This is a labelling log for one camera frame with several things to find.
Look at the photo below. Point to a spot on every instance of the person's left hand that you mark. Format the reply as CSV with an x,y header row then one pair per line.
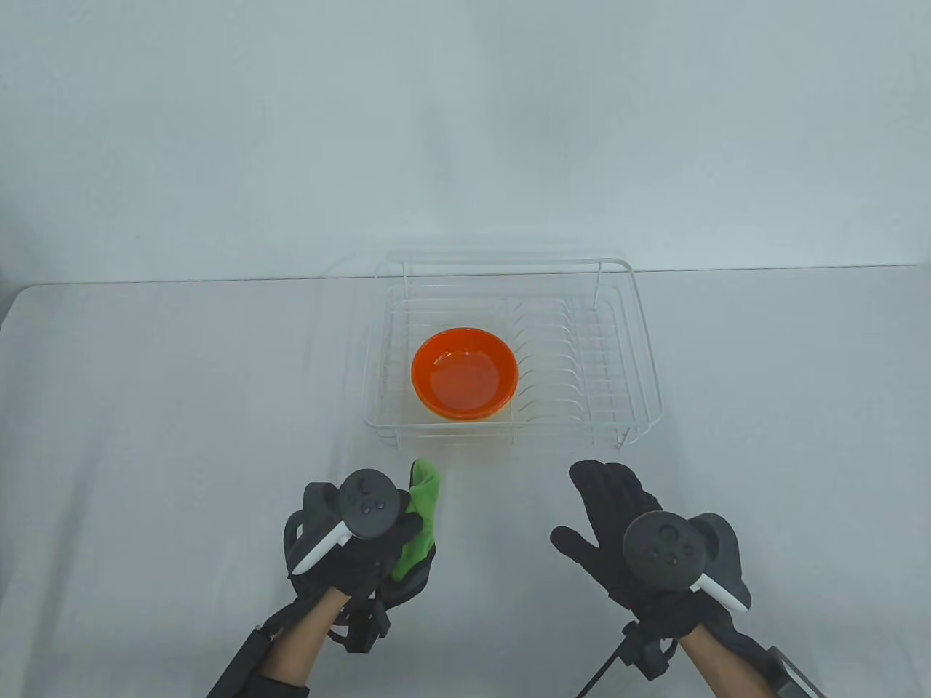
x,y
356,567

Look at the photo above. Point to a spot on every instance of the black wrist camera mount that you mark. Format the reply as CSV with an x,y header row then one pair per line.
x,y
360,629
647,651

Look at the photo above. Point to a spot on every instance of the grey and white controller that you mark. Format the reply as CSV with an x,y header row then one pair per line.
x,y
371,502
662,549

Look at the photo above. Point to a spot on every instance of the grey wrist sensor box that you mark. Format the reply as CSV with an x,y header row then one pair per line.
x,y
236,669
793,680

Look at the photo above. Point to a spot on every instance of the person's right hand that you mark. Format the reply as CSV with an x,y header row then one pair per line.
x,y
611,523

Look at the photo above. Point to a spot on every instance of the person's left forearm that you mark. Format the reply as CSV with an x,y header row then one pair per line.
x,y
302,640

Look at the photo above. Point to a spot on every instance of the yellow bowl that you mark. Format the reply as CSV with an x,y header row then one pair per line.
x,y
465,419

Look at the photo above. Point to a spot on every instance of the orange bowl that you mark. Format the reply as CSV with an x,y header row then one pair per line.
x,y
465,371

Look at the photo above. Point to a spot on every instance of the person's right forearm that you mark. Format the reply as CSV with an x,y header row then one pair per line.
x,y
720,669

